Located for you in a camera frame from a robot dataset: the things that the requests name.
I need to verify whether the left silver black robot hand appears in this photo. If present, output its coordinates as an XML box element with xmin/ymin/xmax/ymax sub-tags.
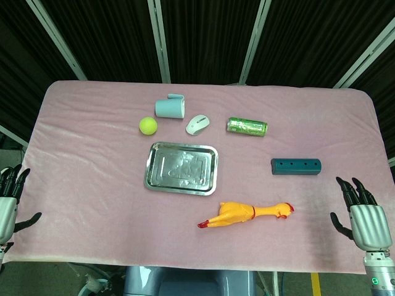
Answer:
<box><xmin>0</xmin><ymin>165</ymin><xmax>43</xmax><ymax>247</ymax></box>

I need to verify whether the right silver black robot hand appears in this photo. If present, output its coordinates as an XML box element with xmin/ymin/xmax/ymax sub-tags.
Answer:
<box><xmin>330</xmin><ymin>176</ymin><xmax>391</xmax><ymax>252</ymax></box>

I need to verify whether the yellow rubber chicken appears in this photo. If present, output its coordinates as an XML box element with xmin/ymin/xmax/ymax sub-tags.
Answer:
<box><xmin>197</xmin><ymin>201</ymin><xmax>295</xmax><ymax>229</ymax></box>

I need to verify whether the stainless steel tray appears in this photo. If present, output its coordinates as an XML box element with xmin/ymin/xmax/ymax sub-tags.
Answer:
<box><xmin>143</xmin><ymin>141</ymin><xmax>220</xmax><ymax>197</ymax></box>

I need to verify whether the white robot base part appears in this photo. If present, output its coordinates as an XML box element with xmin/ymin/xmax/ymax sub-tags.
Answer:
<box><xmin>77</xmin><ymin>271</ymin><xmax>124</xmax><ymax>296</ymax></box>

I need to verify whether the pink cloth-covered table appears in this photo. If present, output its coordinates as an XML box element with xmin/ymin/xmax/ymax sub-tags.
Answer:
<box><xmin>0</xmin><ymin>80</ymin><xmax>395</xmax><ymax>275</ymax></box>

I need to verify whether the teal block with holes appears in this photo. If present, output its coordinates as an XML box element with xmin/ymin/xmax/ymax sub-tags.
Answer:
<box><xmin>270</xmin><ymin>158</ymin><xmax>323</xmax><ymax>177</ymax></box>

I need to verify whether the green drink can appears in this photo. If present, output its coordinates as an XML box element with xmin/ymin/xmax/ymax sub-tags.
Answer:
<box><xmin>227</xmin><ymin>117</ymin><xmax>268</xmax><ymax>138</ymax></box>

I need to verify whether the yellow-green tennis ball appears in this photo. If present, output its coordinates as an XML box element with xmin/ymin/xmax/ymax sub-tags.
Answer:
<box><xmin>138</xmin><ymin>117</ymin><xmax>159</xmax><ymax>136</ymax></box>

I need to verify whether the blue-grey robot torso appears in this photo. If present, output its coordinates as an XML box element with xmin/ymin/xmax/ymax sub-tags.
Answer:
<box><xmin>123</xmin><ymin>265</ymin><xmax>257</xmax><ymax>296</ymax></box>

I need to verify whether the light blue cup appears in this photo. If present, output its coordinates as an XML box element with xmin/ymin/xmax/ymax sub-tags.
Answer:
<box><xmin>154</xmin><ymin>93</ymin><xmax>186</xmax><ymax>120</ymax></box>

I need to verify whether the white computer mouse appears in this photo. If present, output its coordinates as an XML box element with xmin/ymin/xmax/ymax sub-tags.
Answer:
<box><xmin>185</xmin><ymin>114</ymin><xmax>211</xmax><ymax>136</ymax></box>

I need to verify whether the black curtain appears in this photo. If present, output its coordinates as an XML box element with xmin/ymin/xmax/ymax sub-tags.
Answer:
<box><xmin>0</xmin><ymin>0</ymin><xmax>395</xmax><ymax>186</ymax></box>

